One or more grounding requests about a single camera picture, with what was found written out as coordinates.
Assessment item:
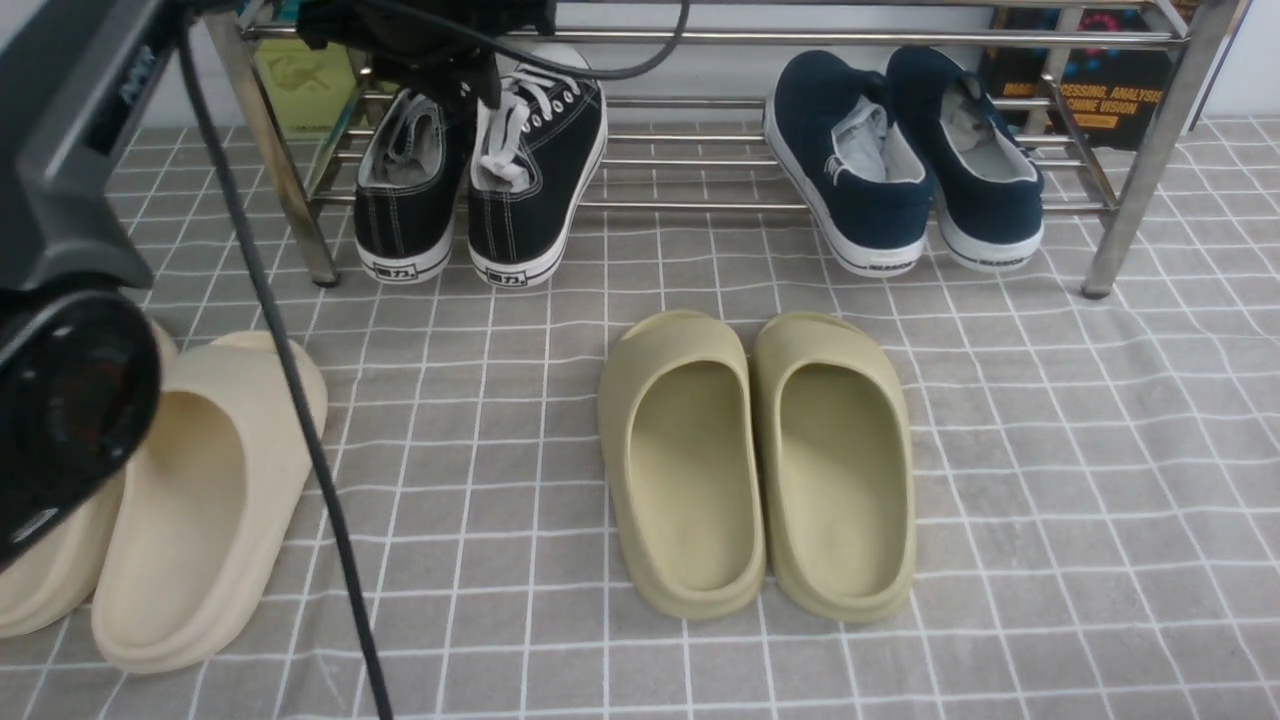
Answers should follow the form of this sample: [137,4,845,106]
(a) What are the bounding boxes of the olive green slipper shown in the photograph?
[596,310,765,620]
[750,313,916,625]

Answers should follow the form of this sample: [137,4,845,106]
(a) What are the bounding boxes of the left cream slipper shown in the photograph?
[1,322,177,638]

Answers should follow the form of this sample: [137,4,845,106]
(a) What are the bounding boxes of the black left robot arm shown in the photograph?
[1,1,246,568]

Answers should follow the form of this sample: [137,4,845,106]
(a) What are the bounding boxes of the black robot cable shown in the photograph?
[172,0,692,720]

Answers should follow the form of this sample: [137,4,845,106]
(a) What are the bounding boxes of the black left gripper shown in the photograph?
[296,1,557,109]

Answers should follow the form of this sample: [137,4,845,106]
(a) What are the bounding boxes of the cream slipper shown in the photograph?
[1,322,177,638]
[91,331,314,674]

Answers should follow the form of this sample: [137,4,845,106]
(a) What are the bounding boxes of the black canvas sneaker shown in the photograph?
[467,61,608,290]
[353,88,475,284]

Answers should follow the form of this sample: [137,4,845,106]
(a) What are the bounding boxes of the right navy slip-on shoe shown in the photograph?
[886,46,1044,273]

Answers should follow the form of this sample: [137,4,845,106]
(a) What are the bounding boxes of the right olive green slipper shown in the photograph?
[750,313,916,625]

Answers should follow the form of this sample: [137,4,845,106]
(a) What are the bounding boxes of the left navy slip-on shoe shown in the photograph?
[763,50,936,278]

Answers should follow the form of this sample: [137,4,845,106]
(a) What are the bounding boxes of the grey checked tablecloth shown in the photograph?
[0,117,1280,720]

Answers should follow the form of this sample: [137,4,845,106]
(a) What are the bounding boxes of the left olive green slipper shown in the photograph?
[596,310,765,620]

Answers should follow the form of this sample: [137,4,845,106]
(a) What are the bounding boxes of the right cream slipper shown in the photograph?
[91,331,314,674]

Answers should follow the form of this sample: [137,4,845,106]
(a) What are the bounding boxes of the dark image processing book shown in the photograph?
[972,8,1172,151]

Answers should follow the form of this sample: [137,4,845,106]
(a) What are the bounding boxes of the navy slip-on shoe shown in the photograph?
[763,50,936,278]
[886,46,1044,273]

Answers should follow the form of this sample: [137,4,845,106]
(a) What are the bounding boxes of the silver metal shoe rack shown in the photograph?
[204,1,1249,300]

